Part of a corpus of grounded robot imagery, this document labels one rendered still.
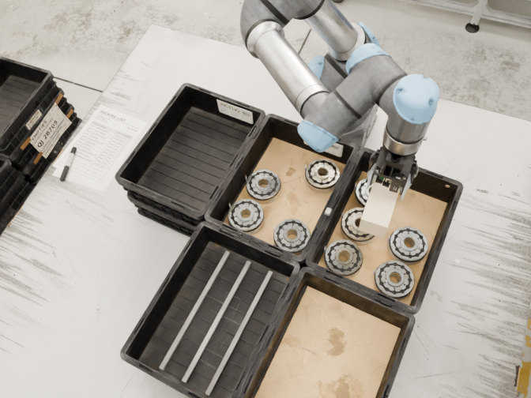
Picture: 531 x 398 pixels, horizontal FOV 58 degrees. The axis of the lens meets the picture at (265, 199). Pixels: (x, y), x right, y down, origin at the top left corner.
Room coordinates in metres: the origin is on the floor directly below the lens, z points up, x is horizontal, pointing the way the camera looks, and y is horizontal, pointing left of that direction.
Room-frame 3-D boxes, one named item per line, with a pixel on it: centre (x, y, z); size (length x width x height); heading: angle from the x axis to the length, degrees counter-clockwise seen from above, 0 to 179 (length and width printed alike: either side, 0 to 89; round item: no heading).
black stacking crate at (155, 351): (0.33, 0.16, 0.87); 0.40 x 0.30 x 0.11; 147
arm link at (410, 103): (0.52, -0.28, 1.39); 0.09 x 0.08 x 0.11; 24
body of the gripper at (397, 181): (0.51, -0.28, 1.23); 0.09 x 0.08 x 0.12; 152
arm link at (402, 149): (0.51, -0.28, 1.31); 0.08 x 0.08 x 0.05
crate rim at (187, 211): (0.83, 0.19, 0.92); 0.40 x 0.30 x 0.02; 147
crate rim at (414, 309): (0.51, -0.31, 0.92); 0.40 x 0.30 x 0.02; 147
